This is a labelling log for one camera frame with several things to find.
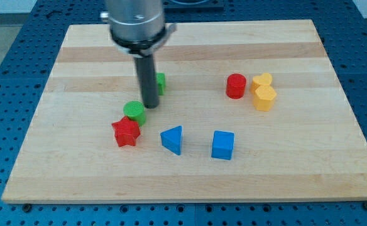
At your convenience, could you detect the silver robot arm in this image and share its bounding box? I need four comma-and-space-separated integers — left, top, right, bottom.
100, 0, 177, 58

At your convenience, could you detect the red star block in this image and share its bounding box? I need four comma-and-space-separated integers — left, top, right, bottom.
111, 116, 141, 147

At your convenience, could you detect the blue triangle block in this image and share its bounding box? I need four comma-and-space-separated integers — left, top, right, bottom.
160, 126, 182, 156

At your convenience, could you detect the green cube block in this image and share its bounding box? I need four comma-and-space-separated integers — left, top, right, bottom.
156, 73, 166, 95

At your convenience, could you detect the green cylinder block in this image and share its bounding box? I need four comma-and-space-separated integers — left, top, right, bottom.
123, 100, 146, 126

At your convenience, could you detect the blue cube block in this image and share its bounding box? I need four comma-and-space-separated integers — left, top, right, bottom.
211, 131, 234, 160

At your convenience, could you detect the red cylinder block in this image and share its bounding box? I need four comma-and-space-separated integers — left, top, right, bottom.
226, 73, 246, 99

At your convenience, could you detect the black cylindrical pointer rod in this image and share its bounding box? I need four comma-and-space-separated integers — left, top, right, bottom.
134, 55, 159, 109

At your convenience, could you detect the light wooden board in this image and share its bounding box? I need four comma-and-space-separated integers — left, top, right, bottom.
2, 19, 367, 204

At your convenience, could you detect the yellow hexagon block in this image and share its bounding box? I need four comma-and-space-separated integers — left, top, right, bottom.
253, 85, 277, 112

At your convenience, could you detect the yellow heart block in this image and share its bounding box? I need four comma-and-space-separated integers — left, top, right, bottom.
250, 73, 273, 94

